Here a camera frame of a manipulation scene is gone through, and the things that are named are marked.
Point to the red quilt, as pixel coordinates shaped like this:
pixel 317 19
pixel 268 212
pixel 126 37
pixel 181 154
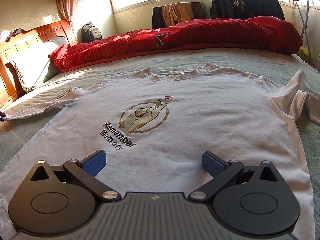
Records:
pixel 262 32

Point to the grey backpack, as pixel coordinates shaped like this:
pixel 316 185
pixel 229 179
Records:
pixel 90 33

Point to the black hanging coat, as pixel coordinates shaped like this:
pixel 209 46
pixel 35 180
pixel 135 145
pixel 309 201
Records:
pixel 255 8

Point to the white printed t-shirt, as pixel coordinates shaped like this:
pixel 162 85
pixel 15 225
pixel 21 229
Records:
pixel 154 127

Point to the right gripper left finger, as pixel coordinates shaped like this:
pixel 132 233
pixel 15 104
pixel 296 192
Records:
pixel 83 174

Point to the white pillow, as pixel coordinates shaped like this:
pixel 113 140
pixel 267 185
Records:
pixel 34 67

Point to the yellow brown hanging clothes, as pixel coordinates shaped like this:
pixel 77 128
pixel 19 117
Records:
pixel 168 15

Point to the wooden headboard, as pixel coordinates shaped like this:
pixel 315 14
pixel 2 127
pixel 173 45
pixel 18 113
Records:
pixel 11 88

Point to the green plaid bed sheet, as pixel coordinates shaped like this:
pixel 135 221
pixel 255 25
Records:
pixel 276 67

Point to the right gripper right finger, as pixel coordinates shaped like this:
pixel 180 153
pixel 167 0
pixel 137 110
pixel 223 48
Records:
pixel 223 175

